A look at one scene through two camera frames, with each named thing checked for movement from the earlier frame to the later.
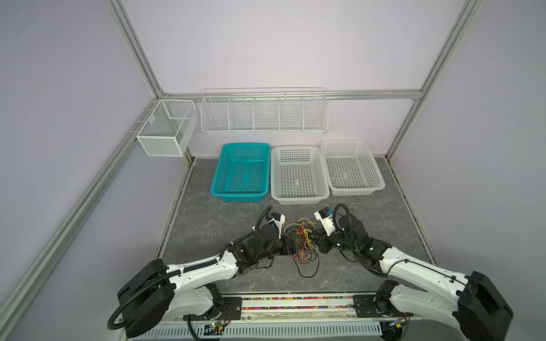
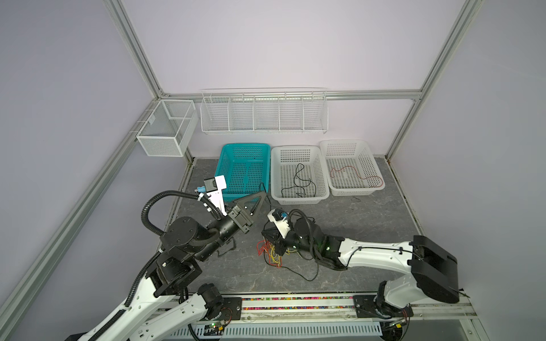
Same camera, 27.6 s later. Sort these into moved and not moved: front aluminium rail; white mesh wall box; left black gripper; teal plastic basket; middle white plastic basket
Moved: left black gripper
Not moved: white mesh wall box; teal plastic basket; middle white plastic basket; front aluminium rail
